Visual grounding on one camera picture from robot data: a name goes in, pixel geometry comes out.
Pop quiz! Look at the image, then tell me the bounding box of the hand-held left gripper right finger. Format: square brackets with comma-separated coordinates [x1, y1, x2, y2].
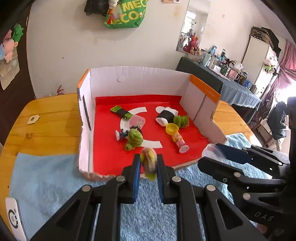
[156, 155, 269, 241]

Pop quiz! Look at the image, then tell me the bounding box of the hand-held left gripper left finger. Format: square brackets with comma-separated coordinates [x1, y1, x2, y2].
[30, 153, 141, 241]

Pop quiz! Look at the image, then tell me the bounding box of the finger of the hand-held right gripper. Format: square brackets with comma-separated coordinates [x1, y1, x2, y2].
[197, 157, 287, 209]
[215, 143, 290, 166]

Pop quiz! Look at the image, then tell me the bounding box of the clear round plastic dish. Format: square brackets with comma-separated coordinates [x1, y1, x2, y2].
[202, 143, 227, 165]

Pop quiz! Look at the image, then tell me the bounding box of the pink and yellow fuzzy toy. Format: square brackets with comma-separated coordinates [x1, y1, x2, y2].
[141, 148, 158, 181]

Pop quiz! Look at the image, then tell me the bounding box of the blonde doll figure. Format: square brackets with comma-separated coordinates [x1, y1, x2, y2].
[171, 132, 189, 154]

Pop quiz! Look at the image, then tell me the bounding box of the green fuzzy toy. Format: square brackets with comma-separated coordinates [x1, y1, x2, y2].
[125, 128, 143, 151]
[173, 115, 190, 128]

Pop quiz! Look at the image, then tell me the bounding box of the black-haired doll figure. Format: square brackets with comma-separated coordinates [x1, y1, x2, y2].
[115, 125, 141, 141]

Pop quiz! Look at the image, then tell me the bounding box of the yellow cup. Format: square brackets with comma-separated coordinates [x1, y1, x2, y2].
[166, 123, 179, 135]

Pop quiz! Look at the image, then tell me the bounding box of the clear square plastic container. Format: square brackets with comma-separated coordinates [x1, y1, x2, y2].
[128, 115, 146, 129]

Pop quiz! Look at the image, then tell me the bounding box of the black roll with white ends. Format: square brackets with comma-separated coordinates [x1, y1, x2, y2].
[155, 106, 178, 127]

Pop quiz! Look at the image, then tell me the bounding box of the black roll with green ends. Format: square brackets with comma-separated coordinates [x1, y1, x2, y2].
[110, 105, 133, 121]

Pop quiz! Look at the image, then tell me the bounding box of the orange cardboard box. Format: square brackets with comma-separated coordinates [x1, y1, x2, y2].
[76, 65, 228, 181]

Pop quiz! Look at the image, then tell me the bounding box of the dark jacket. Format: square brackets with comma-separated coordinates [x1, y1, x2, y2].
[267, 101, 288, 141]

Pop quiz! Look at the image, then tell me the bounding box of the side table with blue cloth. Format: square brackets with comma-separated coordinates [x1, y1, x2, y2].
[176, 57, 262, 123]

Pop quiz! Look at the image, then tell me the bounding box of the light blue towel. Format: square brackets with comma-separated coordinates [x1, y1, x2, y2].
[9, 133, 266, 241]

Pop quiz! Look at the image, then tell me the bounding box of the green hanging toy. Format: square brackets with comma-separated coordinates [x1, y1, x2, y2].
[264, 59, 278, 75]

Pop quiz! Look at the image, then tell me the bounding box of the white refrigerator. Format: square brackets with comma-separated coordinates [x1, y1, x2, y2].
[242, 37, 281, 93]

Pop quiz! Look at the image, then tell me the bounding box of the pink curtain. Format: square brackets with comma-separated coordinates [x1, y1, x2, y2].
[254, 39, 296, 130]

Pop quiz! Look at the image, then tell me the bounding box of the pink dragon plush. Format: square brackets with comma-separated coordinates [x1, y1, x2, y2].
[183, 36, 199, 54]

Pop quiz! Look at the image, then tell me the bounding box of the small wooden tag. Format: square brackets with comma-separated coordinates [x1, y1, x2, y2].
[27, 114, 41, 125]

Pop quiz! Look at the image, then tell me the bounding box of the patterned brown bag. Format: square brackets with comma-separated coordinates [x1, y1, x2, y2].
[251, 26, 274, 45]

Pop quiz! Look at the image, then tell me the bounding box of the small white device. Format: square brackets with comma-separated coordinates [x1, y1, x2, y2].
[5, 197, 29, 241]

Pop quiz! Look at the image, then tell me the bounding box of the green shopping bag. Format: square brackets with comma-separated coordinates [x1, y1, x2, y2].
[104, 0, 148, 29]

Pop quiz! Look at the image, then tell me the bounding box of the black hanging bag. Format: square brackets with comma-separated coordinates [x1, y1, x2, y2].
[84, 0, 111, 16]

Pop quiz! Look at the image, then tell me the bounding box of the green plush toy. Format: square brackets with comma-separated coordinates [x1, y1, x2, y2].
[13, 23, 24, 42]

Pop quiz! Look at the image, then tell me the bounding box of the wall mirror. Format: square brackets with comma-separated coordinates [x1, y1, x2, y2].
[176, 0, 211, 55]

